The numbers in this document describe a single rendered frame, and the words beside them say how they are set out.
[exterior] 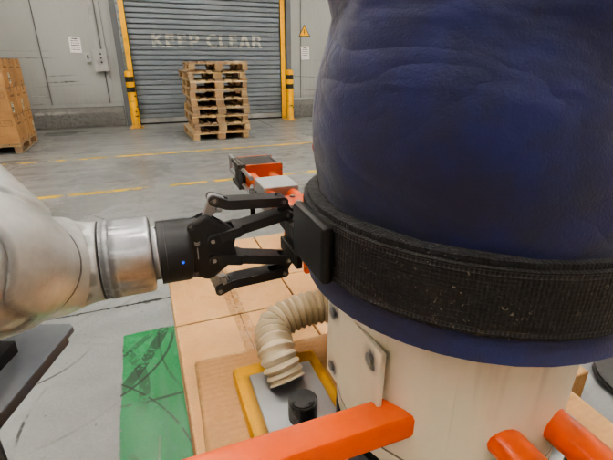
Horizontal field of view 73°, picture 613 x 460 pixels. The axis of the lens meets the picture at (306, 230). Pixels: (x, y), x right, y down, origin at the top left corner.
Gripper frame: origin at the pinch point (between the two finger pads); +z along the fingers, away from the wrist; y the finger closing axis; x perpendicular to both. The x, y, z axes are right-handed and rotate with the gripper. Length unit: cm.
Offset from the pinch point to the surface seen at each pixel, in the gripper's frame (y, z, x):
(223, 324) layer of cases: 54, -4, -61
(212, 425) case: 13.3, -17.3, 15.0
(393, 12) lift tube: -23.1, -9.5, 30.6
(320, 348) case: 13.1, -2.2, 7.8
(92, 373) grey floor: 109, -54, -124
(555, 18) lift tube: -22.6, -5.5, 35.3
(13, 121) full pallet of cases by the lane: 64, -197, -699
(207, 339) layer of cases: 54, -10, -56
